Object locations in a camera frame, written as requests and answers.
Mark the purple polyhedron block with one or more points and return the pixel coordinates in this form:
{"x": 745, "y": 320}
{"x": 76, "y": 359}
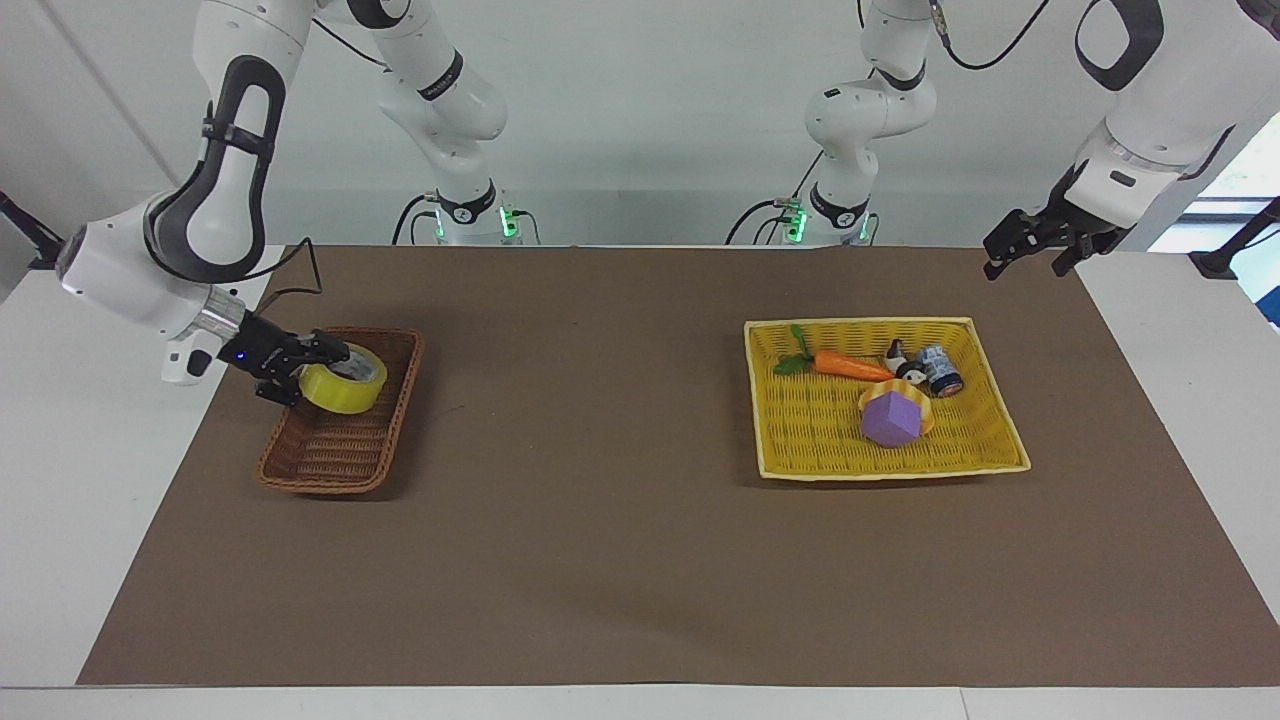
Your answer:
{"x": 890, "y": 420}

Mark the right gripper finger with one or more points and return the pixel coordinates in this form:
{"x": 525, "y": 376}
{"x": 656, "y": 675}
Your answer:
{"x": 280, "y": 392}
{"x": 325, "y": 349}

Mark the yellow tape roll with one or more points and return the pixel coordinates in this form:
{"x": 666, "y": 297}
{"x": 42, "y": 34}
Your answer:
{"x": 340, "y": 392}

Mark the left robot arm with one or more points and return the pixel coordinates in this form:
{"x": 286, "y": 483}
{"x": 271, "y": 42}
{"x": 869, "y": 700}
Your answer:
{"x": 1150, "y": 110}

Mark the brown wicker basket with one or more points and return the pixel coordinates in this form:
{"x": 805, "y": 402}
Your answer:
{"x": 345, "y": 450}

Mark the black and white toy figure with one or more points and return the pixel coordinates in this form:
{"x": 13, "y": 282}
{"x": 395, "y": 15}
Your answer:
{"x": 905, "y": 362}

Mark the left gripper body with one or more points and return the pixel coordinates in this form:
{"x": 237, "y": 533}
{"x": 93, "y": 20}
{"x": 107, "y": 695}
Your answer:
{"x": 1078, "y": 218}

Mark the yellow ribbed cup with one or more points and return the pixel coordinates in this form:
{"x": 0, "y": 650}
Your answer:
{"x": 926, "y": 405}

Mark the yellow wicker basket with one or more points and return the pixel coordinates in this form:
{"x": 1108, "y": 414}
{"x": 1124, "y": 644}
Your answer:
{"x": 820, "y": 420}

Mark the small blue can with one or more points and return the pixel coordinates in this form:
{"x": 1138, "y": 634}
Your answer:
{"x": 942, "y": 370}

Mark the orange toy carrot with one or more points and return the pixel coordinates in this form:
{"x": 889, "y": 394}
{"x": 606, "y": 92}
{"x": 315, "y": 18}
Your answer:
{"x": 850, "y": 366}

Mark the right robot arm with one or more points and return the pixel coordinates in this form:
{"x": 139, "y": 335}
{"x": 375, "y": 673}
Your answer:
{"x": 235, "y": 200}

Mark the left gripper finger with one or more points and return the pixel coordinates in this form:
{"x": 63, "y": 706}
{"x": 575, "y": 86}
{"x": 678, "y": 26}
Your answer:
{"x": 1078, "y": 252}
{"x": 1010, "y": 240}

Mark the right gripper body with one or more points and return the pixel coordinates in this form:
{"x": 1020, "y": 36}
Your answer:
{"x": 262, "y": 350}

